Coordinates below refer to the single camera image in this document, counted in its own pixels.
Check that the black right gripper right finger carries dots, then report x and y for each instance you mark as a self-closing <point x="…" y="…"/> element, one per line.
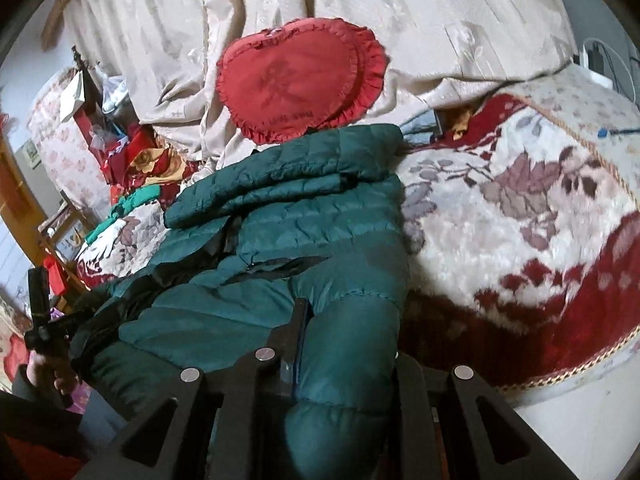
<point x="453" y="425"/>

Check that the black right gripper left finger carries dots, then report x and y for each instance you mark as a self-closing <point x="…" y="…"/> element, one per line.
<point x="201" y="425"/>

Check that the dark green puffer jacket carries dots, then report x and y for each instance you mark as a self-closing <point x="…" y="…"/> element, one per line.
<point x="316" y="218"/>

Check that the person's left hand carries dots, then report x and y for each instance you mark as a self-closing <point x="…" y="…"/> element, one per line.
<point x="51" y="374"/>

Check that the teal green garment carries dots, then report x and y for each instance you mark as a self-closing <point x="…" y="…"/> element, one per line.
<point x="123" y="207"/>

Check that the red gold patterned cloth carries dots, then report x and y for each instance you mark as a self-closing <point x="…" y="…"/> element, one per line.
<point x="142" y="159"/>

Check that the floral red cream blanket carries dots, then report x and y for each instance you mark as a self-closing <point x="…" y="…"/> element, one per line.
<point x="522" y="237"/>

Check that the white floral pink fabric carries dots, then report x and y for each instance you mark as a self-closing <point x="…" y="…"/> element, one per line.
<point x="64" y="152"/>

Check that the light blue folded cloth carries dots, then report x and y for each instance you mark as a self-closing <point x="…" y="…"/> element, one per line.
<point x="423" y="129"/>

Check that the beige patterned quilt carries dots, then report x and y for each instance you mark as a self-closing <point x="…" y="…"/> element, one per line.
<point x="441" y="53"/>

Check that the red heart-shaped pillow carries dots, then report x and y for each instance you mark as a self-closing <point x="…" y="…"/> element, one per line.
<point x="308" y="75"/>

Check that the white power strip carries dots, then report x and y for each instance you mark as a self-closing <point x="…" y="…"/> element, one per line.
<point x="591" y="60"/>

